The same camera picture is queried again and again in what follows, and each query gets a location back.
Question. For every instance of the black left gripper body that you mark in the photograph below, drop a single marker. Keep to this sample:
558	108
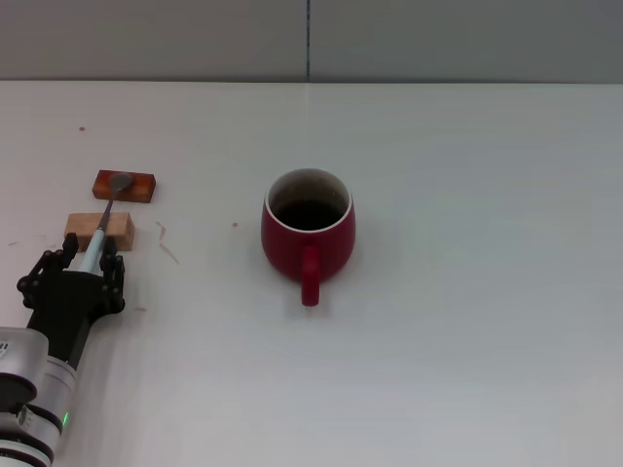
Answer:
63	306

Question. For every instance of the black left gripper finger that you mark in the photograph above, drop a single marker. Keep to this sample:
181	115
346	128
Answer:
46	270
113	277

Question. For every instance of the red ceramic cup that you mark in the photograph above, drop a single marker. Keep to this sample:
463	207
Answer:
292	253

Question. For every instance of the light wooden block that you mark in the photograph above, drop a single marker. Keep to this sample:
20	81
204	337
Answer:
121	231

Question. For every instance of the reddish brown wooden block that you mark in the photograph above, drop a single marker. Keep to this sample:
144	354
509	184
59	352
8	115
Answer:
141	190

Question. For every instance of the dark coffee liquid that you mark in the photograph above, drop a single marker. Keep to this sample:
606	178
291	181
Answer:
306	216

